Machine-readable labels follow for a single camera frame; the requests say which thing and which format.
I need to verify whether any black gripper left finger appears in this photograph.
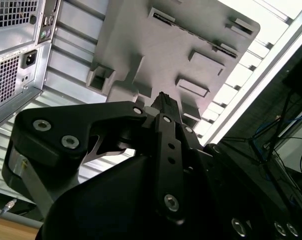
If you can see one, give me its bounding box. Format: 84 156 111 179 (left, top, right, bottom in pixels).
12 91 186 225

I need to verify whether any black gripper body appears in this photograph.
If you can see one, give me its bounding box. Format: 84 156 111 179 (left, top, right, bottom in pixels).
37 155 242 240

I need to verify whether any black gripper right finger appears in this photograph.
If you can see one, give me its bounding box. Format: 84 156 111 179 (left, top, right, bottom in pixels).
165 95 302 240

